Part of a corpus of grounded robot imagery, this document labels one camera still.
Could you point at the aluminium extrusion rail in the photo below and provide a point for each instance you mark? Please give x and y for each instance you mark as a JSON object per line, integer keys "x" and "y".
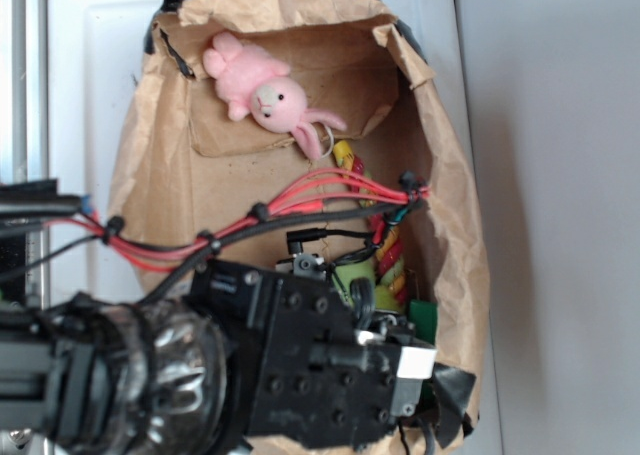
{"x": 24, "y": 90}

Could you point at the multicolour rope toy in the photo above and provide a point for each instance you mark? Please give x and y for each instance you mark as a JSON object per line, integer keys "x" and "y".
{"x": 391, "y": 289}

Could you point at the brown paper bag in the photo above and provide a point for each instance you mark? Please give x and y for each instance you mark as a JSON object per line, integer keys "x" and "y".
{"x": 183, "y": 165}

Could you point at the green block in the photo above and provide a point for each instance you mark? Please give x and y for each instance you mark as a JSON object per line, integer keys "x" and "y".
{"x": 424, "y": 316}

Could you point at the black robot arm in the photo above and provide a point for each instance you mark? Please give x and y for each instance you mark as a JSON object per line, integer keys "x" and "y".
{"x": 219, "y": 351}

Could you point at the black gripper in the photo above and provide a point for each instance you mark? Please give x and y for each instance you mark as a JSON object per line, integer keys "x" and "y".
{"x": 299, "y": 362}

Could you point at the pink plush bunny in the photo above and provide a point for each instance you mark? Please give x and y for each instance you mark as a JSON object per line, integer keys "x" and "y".
{"x": 253, "y": 82}

